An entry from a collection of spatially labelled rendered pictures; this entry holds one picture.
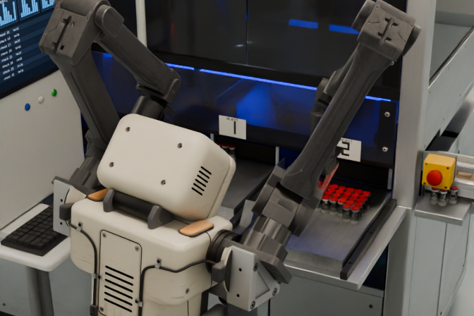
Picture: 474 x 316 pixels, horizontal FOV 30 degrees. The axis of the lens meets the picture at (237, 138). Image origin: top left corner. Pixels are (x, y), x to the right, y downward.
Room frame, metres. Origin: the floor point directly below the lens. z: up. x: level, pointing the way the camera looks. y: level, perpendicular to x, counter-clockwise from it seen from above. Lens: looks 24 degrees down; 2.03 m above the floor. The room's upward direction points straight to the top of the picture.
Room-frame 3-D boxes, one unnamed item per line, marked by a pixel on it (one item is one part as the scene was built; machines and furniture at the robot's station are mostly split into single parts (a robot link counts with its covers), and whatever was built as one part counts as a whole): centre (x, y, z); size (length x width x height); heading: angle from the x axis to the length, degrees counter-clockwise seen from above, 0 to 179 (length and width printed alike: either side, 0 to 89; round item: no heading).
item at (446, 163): (2.08, -0.53, 1.00); 0.08 x 0.07 x 0.07; 154
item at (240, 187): (2.23, 0.05, 0.90); 0.34 x 0.26 x 0.04; 154
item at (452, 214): (2.11, -0.56, 0.87); 0.14 x 0.13 x 0.02; 154
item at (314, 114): (1.80, -0.19, 1.26); 0.07 x 0.06 x 0.07; 165
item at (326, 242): (1.98, -0.20, 0.90); 0.34 x 0.26 x 0.04; 154
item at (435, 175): (2.04, -0.51, 0.99); 0.04 x 0.04 x 0.04; 64
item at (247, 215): (1.96, -0.01, 0.91); 0.14 x 0.03 x 0.06; 154
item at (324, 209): (2.06, -0.24, 0.90); 0.18 x 0.02 x 0.05; 64
